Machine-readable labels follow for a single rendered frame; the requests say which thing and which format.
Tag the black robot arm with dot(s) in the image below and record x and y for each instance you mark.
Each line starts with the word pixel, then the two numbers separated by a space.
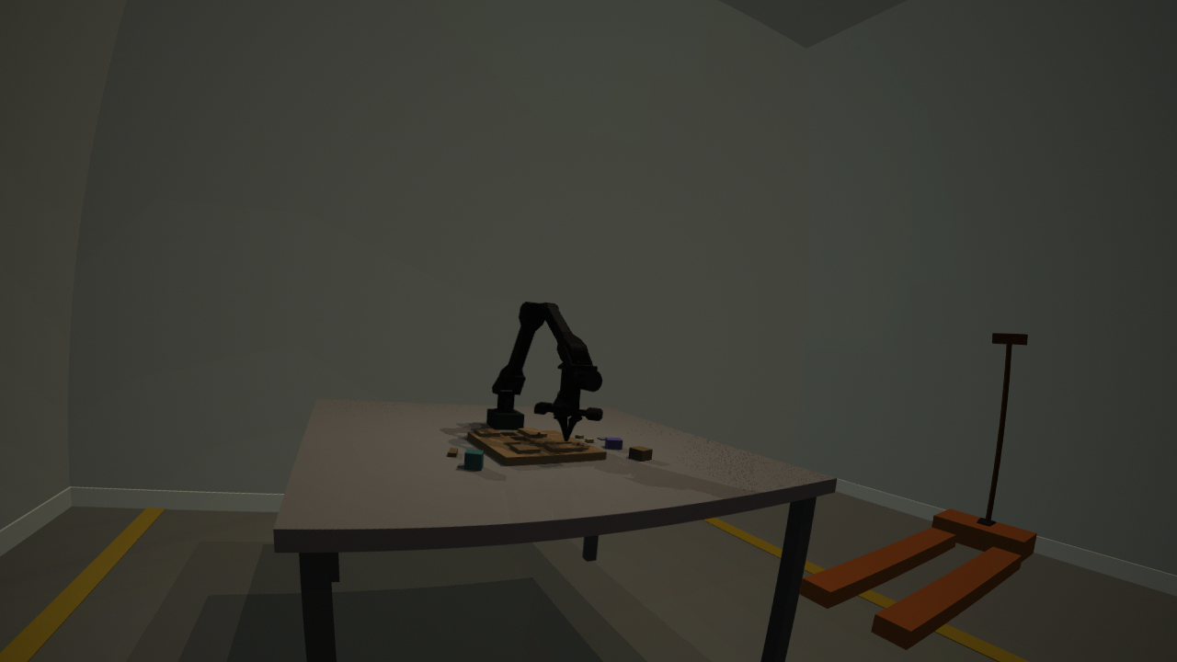
pixel 577 368

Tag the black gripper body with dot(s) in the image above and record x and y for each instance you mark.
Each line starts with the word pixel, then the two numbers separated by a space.
pixel 592 413

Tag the teal cube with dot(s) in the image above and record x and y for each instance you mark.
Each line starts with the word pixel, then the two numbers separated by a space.
pixel 473 460

